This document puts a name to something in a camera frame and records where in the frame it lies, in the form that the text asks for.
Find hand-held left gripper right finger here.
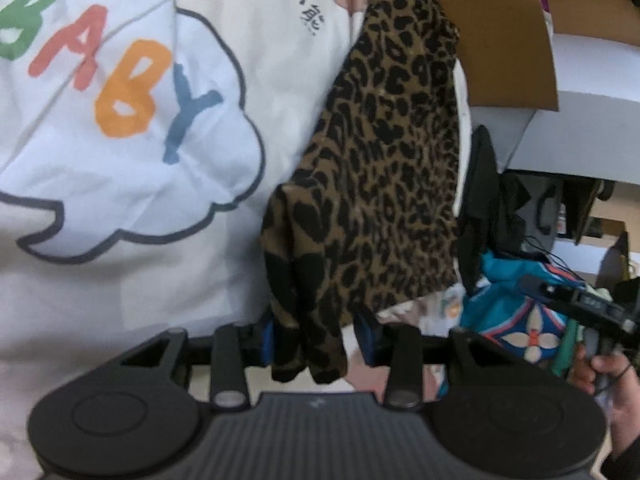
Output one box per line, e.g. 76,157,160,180
357,316,526,411

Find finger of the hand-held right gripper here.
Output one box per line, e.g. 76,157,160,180
516,275,548,303

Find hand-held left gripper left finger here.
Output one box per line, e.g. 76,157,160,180
120,320,275,411

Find leopard print shorts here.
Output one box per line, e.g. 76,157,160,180
260,0,463,386

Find person's right hand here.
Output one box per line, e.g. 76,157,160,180
570,345,640,456

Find teal printed garment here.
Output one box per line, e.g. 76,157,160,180
460,250,591,381

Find black bag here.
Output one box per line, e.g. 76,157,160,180
510,175,563,253

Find black clothing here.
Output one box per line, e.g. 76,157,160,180
457,125,531,293

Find white printed bedsheet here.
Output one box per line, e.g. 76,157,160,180
0,0,481,461

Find white shelf board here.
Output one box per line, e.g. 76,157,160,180
497,32,640,183

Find cardboard box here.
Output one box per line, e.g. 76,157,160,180
530,0,640,51
407,0,561,111

